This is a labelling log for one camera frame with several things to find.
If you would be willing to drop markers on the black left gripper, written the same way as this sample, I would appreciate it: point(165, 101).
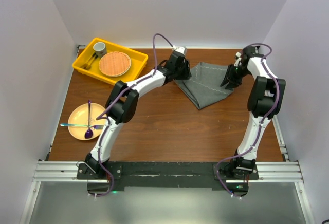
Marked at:
point(186, 74)

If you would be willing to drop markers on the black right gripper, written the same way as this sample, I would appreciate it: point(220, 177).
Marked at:
point(233, 82)

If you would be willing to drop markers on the grey cloth napkin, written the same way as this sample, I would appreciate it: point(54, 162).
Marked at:
point(203, 88)

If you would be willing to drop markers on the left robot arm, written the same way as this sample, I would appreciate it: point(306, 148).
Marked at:
point(122, 103)

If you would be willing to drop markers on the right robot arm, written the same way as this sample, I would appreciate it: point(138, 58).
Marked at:
point(263, 104)

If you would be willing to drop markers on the woven wicker plate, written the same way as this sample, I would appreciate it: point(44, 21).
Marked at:
point(115, 64)

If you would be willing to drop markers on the white ceramic cup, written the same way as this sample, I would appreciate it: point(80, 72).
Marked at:
point(100, 49)

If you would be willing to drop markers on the dark cutlery in tray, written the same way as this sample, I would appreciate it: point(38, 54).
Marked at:
point(88, 64)

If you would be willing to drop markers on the iridescent fork on plate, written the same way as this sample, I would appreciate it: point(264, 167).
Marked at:
point(96, 127)

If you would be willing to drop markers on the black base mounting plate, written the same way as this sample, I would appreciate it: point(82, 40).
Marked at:
point(118, 176)

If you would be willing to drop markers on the pale yellow round plate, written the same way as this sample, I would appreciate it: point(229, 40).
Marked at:
point(80, 117)

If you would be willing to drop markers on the purple iridescent spoon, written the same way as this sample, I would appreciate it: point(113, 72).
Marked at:
point(89, 133)

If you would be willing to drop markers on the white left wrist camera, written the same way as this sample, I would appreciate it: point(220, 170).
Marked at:
point(182, 50)

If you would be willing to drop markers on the aluminium frame rail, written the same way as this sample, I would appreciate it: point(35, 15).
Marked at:
point(167, 126)

